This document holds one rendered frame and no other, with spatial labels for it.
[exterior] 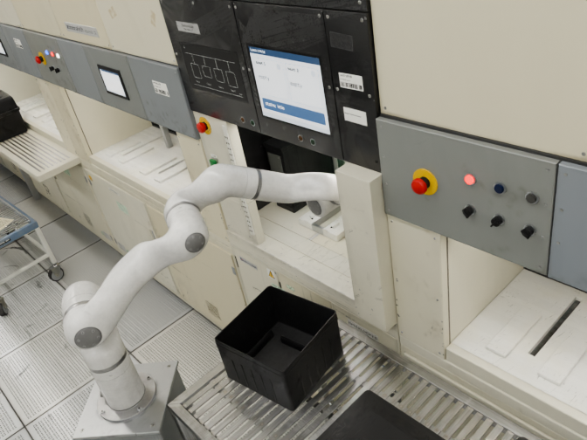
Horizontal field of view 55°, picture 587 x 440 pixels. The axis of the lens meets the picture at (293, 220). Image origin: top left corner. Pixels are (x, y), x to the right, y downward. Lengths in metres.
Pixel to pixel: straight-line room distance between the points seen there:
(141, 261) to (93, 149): 1.90
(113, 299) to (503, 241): 1.02
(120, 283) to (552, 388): 1.17
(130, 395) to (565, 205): 1.35
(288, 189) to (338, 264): 0.49
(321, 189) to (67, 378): 2.10
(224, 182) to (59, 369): 2.08
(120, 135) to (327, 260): 1.82
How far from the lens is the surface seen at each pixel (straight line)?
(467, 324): 1.79
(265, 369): 1.68
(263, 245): 2.20
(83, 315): 1.65
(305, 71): 1.51
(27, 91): 4.87
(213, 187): 1.56
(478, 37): 1.18
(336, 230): 2.14
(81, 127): 3.40
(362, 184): 1.46
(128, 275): 1.64
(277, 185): 1.62
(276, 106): 1.67
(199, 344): 3.16
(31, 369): 3.52
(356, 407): 1.61
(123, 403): 1.92
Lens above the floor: 2.14
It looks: 34 degrees down
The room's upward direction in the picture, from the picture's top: 12 degrees counter-clockwise
